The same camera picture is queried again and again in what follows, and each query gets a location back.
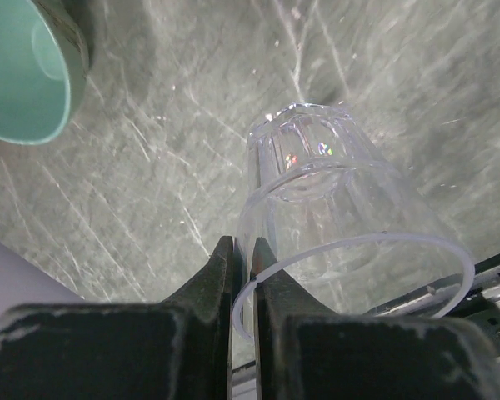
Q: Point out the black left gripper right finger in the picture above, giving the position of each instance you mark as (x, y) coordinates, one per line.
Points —
(305, 350)

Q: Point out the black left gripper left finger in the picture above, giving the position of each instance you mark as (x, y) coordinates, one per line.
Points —
(179, 348)

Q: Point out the clear glass cup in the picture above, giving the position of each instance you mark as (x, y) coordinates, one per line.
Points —
(328, 209)

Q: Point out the mint green mug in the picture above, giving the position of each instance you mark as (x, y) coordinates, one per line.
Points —
(43, 70)

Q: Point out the aluminium mounting rail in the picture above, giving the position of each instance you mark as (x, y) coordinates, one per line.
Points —
(481, 304)

